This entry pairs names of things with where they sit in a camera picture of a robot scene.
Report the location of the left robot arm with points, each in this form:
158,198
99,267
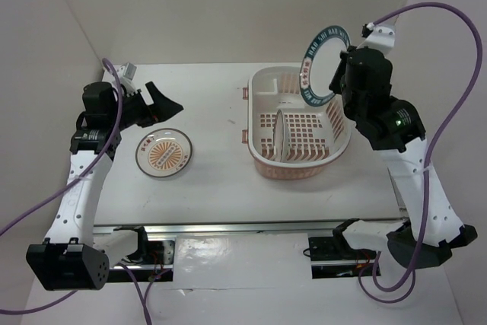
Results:
69,258

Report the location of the aluminium rail right side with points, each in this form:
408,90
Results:
403,213

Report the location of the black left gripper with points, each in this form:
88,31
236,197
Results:
162,109

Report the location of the aluminium rail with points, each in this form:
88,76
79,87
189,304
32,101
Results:
313,227
403,213

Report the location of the aluminium rail front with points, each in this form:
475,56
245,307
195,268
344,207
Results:
313,227

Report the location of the green rimmed white plate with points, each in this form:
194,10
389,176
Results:
320,63

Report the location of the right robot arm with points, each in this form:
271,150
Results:
395,132

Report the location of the plate with orange sunburst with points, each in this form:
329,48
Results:
163,153

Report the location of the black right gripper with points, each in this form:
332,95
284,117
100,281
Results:
334,84

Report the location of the plate with red characters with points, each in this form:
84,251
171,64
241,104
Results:
280,137

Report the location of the white and pink dish rack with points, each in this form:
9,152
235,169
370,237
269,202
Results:
317,135

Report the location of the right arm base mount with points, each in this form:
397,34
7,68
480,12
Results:
329,261

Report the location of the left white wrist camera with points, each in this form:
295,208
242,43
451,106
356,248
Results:
126,73

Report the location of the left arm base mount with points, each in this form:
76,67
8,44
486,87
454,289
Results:
145,261

